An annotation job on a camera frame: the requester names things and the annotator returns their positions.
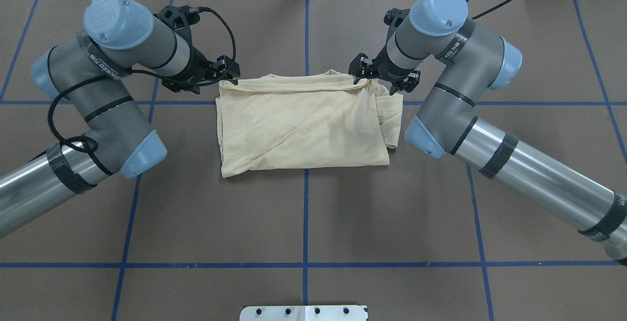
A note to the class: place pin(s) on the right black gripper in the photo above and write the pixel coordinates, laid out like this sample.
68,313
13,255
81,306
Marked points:
383,68

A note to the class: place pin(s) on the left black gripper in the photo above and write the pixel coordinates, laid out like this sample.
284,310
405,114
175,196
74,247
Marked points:
198,67

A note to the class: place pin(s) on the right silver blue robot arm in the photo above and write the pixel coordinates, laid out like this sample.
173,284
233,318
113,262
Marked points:
452,120

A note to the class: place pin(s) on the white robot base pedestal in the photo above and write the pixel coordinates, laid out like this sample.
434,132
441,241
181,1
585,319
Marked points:
305,313

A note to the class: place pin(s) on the beige long-sleeve printed shirt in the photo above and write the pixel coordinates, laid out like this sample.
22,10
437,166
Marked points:
317,121

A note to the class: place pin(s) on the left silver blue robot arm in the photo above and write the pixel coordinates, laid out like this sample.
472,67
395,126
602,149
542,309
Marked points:
98,126

